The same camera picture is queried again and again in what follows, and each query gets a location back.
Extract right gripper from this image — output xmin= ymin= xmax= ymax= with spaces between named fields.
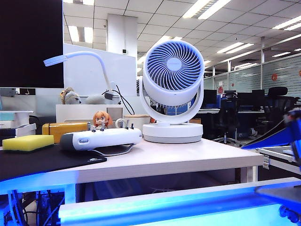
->
xmin=241 ymin=107 xmax=301 ymax=206

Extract white desk drawer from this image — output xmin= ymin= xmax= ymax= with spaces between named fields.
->
xmin=58 ymin=177 xmax=301 ymax=226

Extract yellow cleaning sponge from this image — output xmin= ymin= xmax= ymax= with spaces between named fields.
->
xmin=1 ymin=134 xmax=55 ymax=153

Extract black flight case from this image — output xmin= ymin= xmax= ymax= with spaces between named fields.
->
xmin=255 ymin=145 xmax=301 ymax=176

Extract white desk leg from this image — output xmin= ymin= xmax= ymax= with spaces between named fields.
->
xmin=64 ymin=183 xmax=77 ymax=204
xmin=239 ymin=166 xmax=259 ymax=184

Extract small black computer monitor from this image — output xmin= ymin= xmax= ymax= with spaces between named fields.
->
xmin=203 ymin=89 xmax=218 ymax=109

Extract ceiling light panel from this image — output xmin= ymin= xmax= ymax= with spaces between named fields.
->
xmin=272 ymin=14 xmax=301 ymax=31
xmin=182 ymin=0 xmax=232 ymax=20
xmin=216 ymin=41 xmax=255 ymax=55
xmin=67 ymin=25 xmax=94 ymax=44

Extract white round desk fan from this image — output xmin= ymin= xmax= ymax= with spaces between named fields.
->
xmin=139 ymin=39 xmax=205 ymax=144

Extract white canister wooden lid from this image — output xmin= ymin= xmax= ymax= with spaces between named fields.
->
xmin=123 ymin=113 xmax=151 ymax=134

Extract white grey remote controller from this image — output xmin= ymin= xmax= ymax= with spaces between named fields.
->
xmin=59 ymin=120 xmax=143 ymax=157

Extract orange haired anime figurine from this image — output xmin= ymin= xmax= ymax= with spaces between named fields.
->
xmin=90 ymin=110 xmax=113 ymax=132

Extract grey plush toy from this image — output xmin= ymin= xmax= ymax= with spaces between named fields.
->
xmin=84 ymin=93 xmax=107 ymax=105

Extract white desk organizer shelf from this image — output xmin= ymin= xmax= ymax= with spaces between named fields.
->
xmin=55 ymin=103 xmax=125 ymax=125

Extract yellow rectangular tin box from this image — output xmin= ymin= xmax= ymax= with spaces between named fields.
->
xmin=42 ymin=122 xmax=95 ymax=144

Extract white partition panel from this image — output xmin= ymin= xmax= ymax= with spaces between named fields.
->
xmin=63 ymin=43 xmax=138 ymax=97

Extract cream brown plush toy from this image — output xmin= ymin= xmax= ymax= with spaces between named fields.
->
xmin=59 ymin=87 xmax=83 ymax=105

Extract white gooseneck desk lamp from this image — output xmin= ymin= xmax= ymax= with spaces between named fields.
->
xmin=43 ymin=51 xmax=119 ymax=105

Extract black mouse mat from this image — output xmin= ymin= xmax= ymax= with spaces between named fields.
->
xmin=0 ymin=143 xmax=108 ymax=182

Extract stacked books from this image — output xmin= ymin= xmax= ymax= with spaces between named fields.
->
xmin=0 ymin=123 xmax=38 ymax=147

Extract white book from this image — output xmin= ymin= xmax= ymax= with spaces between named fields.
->
xmin=0 ymin=120 xmax=24 ymax=129

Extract light blue box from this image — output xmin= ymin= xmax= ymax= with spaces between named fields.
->
xmin=0 ymin=110 xmax=35 ymax=121

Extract large black monitor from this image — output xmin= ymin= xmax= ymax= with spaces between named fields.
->
xmin=0 ymin=0 xmax=64 ymax=89

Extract black lamp cable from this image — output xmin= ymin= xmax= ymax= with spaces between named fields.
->
xmin=114 ymin=84 xmax=136 ymax=115

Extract tangled black cable bundle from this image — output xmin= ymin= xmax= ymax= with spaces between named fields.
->
xmin=0 ymin=189 xmax=65 ymax=226

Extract grey metal bracket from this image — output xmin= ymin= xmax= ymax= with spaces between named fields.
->
xmin=0 ymin=87 xmax=20 ymax=98

